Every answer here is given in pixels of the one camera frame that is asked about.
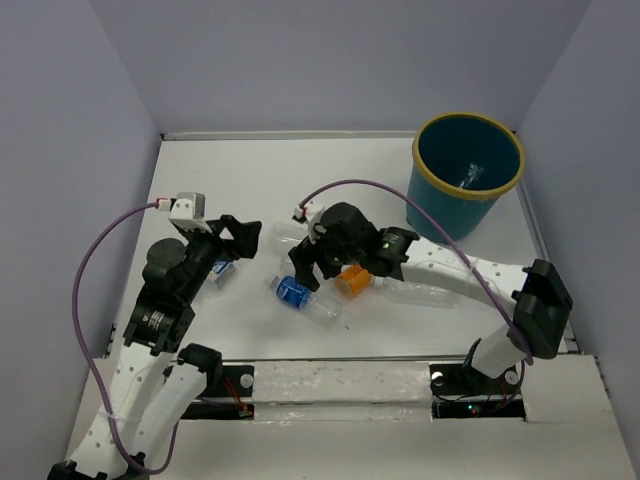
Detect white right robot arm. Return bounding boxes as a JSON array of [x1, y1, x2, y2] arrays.
[[289, 202, 573, 392]]

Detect orange juice bottle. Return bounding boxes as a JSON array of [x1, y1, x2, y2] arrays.
[[334, 265, 374, 299]]

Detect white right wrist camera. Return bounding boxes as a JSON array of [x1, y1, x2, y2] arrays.
[[292, 200, 325, 224]]

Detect clear unlabelled plastic bottle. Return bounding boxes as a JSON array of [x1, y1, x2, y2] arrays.
[[371, 277, 460, 309]]

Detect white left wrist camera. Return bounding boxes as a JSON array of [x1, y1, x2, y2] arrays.
[[156, 192, 211, 233]]

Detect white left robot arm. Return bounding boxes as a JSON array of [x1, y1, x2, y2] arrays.
[[48, 214, 262, 479]]

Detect blue label white cap bottle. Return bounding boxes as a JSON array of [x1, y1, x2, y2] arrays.
[[267, 275, 341, 329]]

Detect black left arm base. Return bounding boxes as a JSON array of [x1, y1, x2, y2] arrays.
[[181, 364, 255, 421]]

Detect teal bin yellow rim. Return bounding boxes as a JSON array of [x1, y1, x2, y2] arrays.
[[406, 112, 525, 244]]

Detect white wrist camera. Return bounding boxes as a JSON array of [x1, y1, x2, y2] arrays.
[[292, 200, 325, 224], [156, 192, 211, 233]]

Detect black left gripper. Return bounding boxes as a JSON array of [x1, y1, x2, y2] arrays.
[[179, 215, 261, 303]]

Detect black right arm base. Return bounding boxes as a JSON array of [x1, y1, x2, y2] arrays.
[[430, 363, 526, 420]]

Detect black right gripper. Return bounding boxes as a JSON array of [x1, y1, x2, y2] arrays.
[[290, 223, 364, 288]]

